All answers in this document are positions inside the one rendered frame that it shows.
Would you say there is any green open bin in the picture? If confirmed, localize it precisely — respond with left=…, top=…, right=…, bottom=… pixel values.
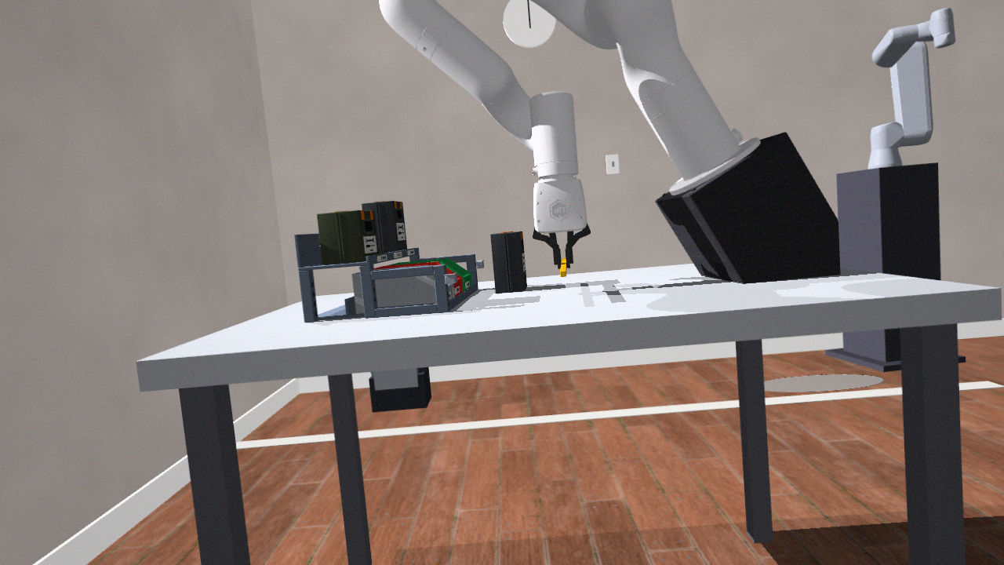
left=390, top=258, right=472, bottom=292

